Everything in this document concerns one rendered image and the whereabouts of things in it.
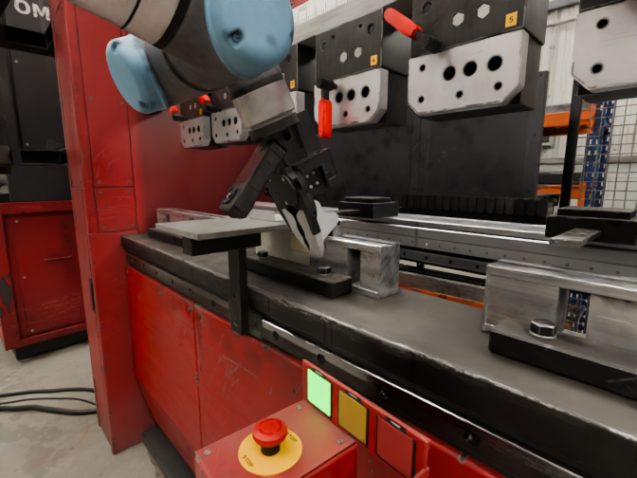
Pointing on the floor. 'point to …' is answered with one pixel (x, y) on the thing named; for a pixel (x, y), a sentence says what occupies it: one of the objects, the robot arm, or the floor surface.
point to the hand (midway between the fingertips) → (313, 251)
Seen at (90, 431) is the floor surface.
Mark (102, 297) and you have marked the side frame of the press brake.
